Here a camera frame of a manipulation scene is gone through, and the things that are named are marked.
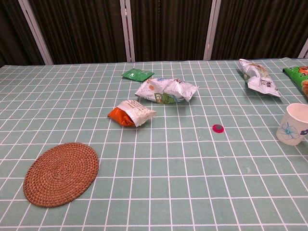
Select white paper cup blue flowers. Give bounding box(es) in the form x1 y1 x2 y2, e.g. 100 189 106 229
276 103 308 146

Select orange and white snack bag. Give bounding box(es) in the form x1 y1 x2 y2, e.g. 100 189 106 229
107 99 157 128

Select crumpled white snack bag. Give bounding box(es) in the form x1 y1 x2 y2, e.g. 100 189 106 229
134 77 199 105

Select small green sachet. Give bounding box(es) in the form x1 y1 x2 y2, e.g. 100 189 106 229
121 68 155 83

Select green grid tablecloth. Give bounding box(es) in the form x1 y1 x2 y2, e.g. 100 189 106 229
0 57 308 231

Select dark pleated screen panel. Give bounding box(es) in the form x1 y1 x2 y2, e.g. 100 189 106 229
0 0 47 67
129 0 214 62
211 0 308 61
25 0 128 65

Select white snack bag green print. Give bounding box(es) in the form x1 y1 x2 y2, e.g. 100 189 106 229
238 58 282 98

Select round woven rattan coaster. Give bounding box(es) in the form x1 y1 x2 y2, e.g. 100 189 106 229
23 142 100 208

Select white screen frame post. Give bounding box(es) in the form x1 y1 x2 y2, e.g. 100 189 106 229
297 39 308 59
203 0 221 61
18 0 54 65
119 0 136 63

